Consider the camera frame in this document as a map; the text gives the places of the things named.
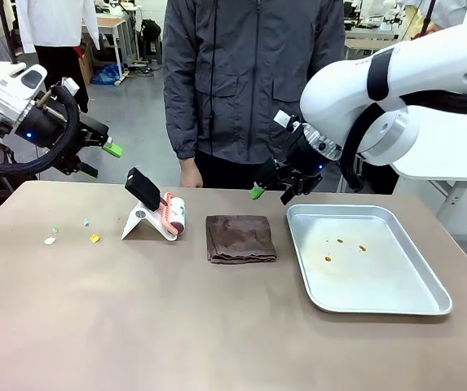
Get bystander in white coat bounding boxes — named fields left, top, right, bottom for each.
left=15, top=0, right=100, bottom=114

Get person right forearm grey sleeve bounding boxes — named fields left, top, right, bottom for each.
left=162, top=77, right=198, bottom=160

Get brown cloth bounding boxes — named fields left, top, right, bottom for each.
left=205, top=214, right=279, bottom=265

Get person right hand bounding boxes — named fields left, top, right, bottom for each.
left=178, top=157, right=204, bottom=189

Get person black trousers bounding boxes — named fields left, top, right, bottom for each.
left=195, top=149, right=273, bottom=191

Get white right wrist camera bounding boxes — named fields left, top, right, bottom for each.
left=272, top=109, right=301, bottom=130

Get white folding stand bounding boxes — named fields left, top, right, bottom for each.
left=120, top=202, right=178, bottom=242

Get silver metal tray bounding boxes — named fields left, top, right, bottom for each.
left=285, top=203, right=454, bottom=316

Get blue plastic bag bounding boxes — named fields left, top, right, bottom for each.
left=91, top=64, right=122, bottom=87

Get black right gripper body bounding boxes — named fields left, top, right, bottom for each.
left=272, top=125, right=324, bottom=196

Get pink lint roller black handle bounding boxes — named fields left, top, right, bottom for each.
left=124, top=166, right=188, bottom=238

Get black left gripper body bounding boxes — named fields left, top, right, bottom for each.
left=14, top=105, right=82, bottom=165

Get white side table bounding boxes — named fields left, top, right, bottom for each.
left=390, top=106, right=467, bottom=224

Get person grey jacket torso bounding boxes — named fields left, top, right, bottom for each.
left=161, top=0, right=346, bottom=165

